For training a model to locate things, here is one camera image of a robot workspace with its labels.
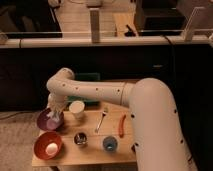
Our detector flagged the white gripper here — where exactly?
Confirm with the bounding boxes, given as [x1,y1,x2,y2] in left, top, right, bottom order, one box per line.
[48,94,66,111]

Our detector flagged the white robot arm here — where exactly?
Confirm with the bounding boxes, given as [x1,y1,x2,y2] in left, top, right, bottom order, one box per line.
[46,68,189,171]

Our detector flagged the purple bowl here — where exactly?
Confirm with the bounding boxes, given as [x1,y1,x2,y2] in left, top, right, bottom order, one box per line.
[36,108,64,131]

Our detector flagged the red bowl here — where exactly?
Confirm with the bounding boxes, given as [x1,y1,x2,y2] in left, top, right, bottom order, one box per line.
[34,131,63,160]

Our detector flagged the white paper cup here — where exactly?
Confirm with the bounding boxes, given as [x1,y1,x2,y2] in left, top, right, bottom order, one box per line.
[69,101,85,120]

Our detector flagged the green box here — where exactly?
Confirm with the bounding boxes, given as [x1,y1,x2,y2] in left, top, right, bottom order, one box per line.
[68,73,100,106]

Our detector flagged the small metal cup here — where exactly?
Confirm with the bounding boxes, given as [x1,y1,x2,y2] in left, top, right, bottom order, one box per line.
[74,132,87,146]

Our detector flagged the white egg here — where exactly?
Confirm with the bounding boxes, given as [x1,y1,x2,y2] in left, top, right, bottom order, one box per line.
[46,143,58,155]

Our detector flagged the wooden table top board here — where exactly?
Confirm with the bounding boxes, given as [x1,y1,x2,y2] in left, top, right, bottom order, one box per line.
[32,102,136,167]

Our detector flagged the blue cup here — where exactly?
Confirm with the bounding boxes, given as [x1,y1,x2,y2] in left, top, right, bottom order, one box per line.
[102,136,118,152]

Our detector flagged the white upright post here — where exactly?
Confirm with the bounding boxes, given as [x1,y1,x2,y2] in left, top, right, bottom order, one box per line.
[90,8,100,43]

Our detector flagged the white partition rail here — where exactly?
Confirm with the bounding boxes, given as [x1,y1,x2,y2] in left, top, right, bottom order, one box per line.
[0,35,213,49]

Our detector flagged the slanted white bracket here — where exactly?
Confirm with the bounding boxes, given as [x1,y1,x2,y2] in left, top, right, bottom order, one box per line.
[182,6,205,41]

